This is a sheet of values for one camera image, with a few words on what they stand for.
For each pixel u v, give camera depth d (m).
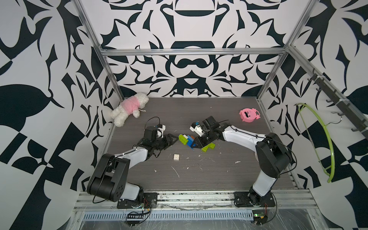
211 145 0.92
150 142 0.71
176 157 0.87
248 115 1.05
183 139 0.87
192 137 0.88
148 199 0.75
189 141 0.86
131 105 1.04
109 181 0.43
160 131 0.76
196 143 0.78
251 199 0.67
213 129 0.71
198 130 0.82
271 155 0.47
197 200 0.76
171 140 0.80
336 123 0.59
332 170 0.59
